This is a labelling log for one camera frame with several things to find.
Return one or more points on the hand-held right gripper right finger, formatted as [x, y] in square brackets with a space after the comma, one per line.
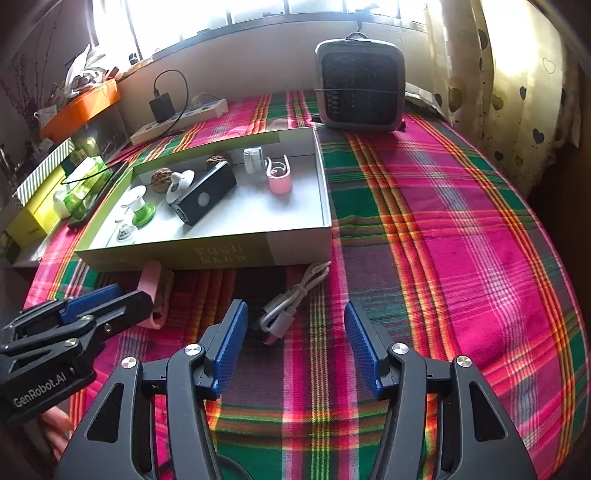
[362, 350]

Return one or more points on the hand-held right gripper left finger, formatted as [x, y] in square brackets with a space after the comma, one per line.
[228, 350]

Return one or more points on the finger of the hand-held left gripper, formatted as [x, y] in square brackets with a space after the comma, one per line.
[131, 307]
[90, 302]

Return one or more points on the pink silicone clip holder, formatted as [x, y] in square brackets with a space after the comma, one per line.
[152, 277]

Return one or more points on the green and white suction knob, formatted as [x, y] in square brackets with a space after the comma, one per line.
[141, 210]

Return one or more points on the black rectangular sensor device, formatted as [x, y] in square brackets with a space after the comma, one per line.
[203, 198]

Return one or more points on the white panda face fan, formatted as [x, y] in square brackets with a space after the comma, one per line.
[178, 184]

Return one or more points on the green and white cardboard box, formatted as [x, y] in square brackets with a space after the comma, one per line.
[258, 221]

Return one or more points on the brown walnut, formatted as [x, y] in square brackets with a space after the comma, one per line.
[217, 161]
[161, 177]

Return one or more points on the white round cylinder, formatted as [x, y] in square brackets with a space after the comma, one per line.
[253, 160]

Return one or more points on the person's left hand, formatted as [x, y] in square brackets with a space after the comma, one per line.
[57, 429]

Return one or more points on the yellow-green box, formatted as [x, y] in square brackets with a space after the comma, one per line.
[32, 217]

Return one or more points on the black phone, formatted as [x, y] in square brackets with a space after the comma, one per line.
[99, 194]

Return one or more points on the green tissue pack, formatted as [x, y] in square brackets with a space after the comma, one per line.
[85, 182]

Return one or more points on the plaid blanket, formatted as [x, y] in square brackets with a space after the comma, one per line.
[438, 240]

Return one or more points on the striped box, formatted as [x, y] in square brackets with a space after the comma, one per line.
[44, 168]

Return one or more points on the orange tray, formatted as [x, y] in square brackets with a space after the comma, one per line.
[78, 110]

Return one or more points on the white power strip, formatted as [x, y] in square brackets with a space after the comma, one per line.
[184, 122]

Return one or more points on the black charger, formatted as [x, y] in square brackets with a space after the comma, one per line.
[161, 107]

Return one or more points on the white plug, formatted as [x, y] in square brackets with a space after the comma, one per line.
[204, 100]

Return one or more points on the dried flower branches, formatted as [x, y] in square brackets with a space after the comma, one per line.
[21, 83]

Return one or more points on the white plastic bag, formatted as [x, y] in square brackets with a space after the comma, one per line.
[85, 64]

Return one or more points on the grey cloth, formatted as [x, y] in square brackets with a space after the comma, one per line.
[420, 99]

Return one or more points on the grey desktop heater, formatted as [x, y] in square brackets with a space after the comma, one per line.
[360, 83]

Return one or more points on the heart print curtain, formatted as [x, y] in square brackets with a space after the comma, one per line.
[508, 83]

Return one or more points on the window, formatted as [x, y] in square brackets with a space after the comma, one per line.
[254, 14]

